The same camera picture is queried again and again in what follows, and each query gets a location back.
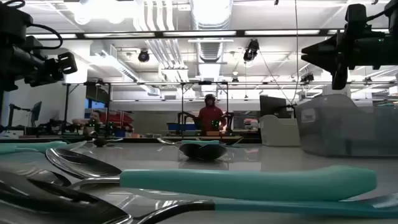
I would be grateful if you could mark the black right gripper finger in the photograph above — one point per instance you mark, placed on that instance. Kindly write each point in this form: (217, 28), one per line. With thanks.
(325, 62)
(326, 46)

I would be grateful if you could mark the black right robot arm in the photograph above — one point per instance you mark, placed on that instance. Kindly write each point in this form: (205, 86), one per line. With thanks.
(392, 49)

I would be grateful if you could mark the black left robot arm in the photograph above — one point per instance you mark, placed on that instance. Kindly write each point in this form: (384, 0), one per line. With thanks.
(12, 18)

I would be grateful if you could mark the black ceiling spotlight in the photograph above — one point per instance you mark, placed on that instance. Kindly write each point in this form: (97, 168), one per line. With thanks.
(143, 56)
(307, 77)
(251, 51)

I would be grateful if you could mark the small black background monitor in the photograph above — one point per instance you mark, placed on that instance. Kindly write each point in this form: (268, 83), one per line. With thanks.
(36, 111)

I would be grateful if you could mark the dark grey plastic bin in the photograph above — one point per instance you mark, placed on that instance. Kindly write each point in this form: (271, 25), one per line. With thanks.
(342, 130)

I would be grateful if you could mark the person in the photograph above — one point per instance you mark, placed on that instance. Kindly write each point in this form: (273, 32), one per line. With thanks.
(95, 116)
(211, 118)

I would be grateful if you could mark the light grey plastic bin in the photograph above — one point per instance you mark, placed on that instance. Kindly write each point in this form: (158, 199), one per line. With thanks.
(278, 133)

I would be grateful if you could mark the long background workbench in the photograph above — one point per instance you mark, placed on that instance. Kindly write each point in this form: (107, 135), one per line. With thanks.
(149, 140)

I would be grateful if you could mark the blue storage box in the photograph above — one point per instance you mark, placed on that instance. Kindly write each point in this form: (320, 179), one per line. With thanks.
(180, 126)

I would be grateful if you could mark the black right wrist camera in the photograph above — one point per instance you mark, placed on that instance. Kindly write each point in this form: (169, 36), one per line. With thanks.
(356, 17)

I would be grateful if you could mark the red wall banner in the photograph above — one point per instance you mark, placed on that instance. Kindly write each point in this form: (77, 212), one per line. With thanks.
(121, 119)

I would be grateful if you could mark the silver ventilation duct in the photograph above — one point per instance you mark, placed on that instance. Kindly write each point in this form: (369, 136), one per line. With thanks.
(211, 49)

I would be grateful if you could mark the black frame bar with lights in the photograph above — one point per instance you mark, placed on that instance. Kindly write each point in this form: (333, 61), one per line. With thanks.
(199, 33)

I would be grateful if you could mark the black background station frame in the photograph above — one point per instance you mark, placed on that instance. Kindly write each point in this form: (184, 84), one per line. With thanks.
(182, 102)

